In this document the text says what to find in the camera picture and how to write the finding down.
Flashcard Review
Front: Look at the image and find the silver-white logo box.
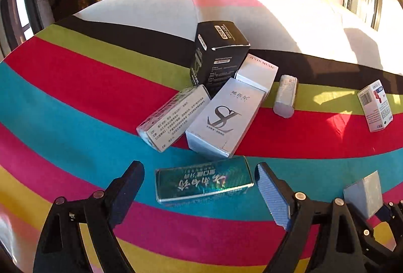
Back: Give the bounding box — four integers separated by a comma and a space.
185, 77, 265, 159

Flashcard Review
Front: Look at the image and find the small silver box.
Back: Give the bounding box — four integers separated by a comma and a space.
273, 74, 298, 118

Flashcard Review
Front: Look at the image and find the holographic foil box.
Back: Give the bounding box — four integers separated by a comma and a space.
155, 156, 254, 205

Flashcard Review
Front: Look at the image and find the black box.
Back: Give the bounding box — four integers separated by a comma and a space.
190, 20, 251, 94

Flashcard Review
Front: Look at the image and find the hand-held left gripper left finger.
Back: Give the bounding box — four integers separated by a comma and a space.
33, 160, 145, 273

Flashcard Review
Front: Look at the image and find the plain white box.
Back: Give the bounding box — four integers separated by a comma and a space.
234, 53, 279, 100

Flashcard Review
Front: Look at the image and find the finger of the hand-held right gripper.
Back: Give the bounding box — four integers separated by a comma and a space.
348, 205, 384, 261
375, 200, 403, 248

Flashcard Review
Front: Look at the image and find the white box blue red print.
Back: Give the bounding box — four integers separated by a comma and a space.
357, 79, 394, 133

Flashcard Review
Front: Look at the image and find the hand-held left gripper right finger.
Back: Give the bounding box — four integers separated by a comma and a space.
254, 162, 367, 273

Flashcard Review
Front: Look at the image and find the small silver-white box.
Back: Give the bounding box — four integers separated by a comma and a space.
343, 170, 384, 219

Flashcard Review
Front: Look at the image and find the striped colourful cloth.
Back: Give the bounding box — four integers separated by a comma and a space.
0, 0, 403, 273

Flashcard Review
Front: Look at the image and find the silver box with text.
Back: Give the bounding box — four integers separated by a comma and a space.
136, 84, 211, 153

